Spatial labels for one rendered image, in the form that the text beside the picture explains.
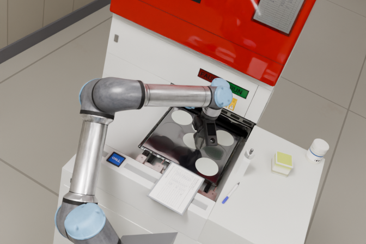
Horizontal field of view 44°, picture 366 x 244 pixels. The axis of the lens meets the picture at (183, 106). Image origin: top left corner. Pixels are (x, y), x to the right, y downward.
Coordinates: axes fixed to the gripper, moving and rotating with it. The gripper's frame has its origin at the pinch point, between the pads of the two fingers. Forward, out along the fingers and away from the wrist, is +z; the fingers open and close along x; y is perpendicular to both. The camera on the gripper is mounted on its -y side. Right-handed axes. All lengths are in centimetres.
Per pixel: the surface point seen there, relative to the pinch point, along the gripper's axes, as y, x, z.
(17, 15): 197, 62, 56
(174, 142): 6.0, 9.7, 1.2
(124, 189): -15.6, 36.8, 2.3
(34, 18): 210, 47, 66
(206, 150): -0.1, -3.6, 1.4
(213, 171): -11.9, -2.3, 1.3
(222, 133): 9.4, -15.9, 1.3
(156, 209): -25.1, 26.6, 4.1
